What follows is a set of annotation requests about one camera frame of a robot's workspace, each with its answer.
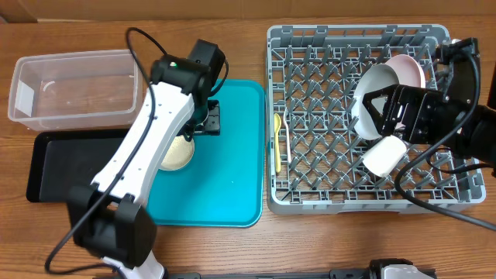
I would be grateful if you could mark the pink plate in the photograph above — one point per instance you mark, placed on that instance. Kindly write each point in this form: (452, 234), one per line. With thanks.
(408, 70)

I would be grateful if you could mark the bowl of rice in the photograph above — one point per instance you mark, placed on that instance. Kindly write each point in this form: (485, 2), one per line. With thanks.
(178, 155)

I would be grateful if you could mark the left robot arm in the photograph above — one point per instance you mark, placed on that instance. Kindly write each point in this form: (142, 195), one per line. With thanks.
(108, 217)

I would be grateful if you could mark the black tray bin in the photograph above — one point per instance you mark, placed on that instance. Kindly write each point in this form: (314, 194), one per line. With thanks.
(63, 159)

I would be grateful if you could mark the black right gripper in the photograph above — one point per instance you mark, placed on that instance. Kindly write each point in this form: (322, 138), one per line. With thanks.
(420, 101)

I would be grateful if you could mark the teal plastic tray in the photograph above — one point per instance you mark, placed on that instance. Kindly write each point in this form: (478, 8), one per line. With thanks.
(223, 183)

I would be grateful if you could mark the grey plate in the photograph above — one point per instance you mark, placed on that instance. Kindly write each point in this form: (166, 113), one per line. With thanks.
(366, 105)

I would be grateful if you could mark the white paper cup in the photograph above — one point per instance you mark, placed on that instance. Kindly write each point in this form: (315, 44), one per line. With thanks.
(384, 156)

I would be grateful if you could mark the clear plastic bin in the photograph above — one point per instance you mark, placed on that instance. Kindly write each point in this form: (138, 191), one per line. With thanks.
(75, 90)

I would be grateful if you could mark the white plastic spoon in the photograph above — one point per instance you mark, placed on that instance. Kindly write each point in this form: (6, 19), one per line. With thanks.
(287, 134)

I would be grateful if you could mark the grey dishwasher rack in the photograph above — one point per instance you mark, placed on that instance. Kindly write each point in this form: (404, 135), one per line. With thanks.
(313, 70)

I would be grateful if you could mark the yellow plastic spoon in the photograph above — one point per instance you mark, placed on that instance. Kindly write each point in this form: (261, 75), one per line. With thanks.
(277, 156)

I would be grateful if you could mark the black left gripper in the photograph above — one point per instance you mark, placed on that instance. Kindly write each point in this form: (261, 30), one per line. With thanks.
(212, 125)

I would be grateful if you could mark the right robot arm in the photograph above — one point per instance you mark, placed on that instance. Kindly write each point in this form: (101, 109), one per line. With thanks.
(473, 136)

